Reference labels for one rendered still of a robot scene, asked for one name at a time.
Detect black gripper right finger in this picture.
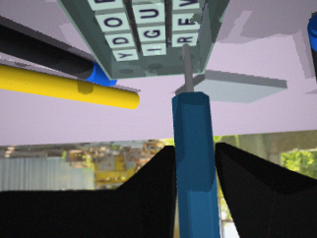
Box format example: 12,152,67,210
215,143,317,238

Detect black marker with blue cap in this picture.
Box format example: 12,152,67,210
307,15,317,80
0,25,117,86

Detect grey keyboard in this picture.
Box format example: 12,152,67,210
55,0,231,81

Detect blue stylus with grey tip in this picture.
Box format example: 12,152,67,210
171,43,221,238

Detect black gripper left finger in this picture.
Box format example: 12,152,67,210
0,146,177,238

